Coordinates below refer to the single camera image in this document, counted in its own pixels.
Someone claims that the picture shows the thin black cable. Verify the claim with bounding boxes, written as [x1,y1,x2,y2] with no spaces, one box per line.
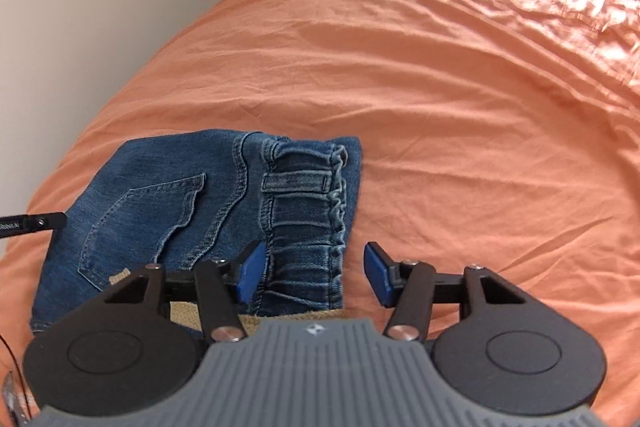
[0,333,34,423]

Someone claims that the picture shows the blue denim jeans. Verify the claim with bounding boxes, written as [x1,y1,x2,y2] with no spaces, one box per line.
[29,130,362,333]

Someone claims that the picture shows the orange bed sheet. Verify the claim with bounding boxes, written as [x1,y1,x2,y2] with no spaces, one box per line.
[28,0,639,426]

